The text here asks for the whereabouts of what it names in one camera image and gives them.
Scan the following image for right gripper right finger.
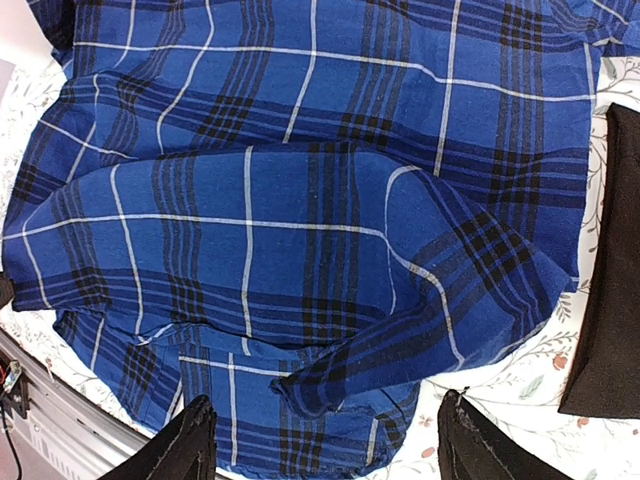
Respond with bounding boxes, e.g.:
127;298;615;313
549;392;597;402
437;390;567;480

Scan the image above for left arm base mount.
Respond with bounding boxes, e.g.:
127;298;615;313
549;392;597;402
1;360;30;420

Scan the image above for folded black shirt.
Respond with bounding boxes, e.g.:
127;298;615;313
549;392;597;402
559;104;639;419

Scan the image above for front aluminium rail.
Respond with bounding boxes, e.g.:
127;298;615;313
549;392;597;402
1;332;147;479

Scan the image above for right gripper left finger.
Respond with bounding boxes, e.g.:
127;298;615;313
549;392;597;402
100;395;217;480

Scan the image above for floral patterned table mat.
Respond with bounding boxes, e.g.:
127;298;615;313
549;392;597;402
0;54;640;480

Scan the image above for blue plaid long sleeve shirt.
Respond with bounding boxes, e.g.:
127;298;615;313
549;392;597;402
2;1;639;479

